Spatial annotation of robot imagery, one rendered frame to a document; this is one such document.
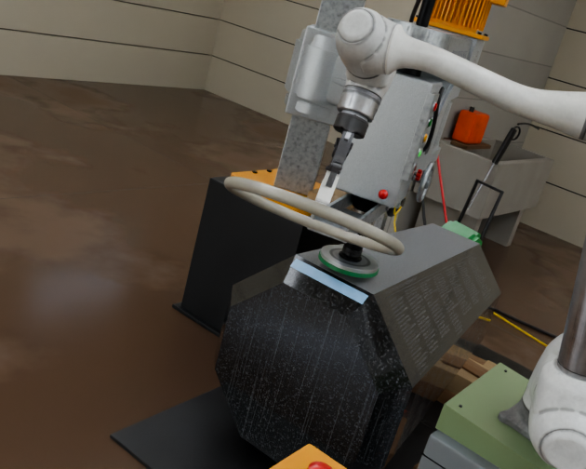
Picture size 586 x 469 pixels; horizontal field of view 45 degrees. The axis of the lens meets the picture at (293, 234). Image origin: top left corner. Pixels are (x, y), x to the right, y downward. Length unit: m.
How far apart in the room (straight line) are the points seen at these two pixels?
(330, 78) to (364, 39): 1.90
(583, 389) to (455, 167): 4.32
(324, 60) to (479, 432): 2.00
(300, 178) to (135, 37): 6.20
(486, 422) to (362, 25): 0.98
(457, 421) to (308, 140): 1.95
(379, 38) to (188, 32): 8.62
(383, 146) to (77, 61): 6.99
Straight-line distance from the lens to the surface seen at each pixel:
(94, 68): 9.20
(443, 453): 1.84
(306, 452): 1.12
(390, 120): 2.31
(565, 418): 1.57
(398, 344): 2.47
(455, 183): 5.78
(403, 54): 1.49
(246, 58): 9.98
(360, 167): 2.35
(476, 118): 6.09
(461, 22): 2.95
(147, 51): 9.64
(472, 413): 1.85
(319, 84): 3.34
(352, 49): 1.46
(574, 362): 1.57
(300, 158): 3.47
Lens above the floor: 1.72
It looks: 19 degrees down
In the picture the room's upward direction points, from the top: 15 degrees clockwise
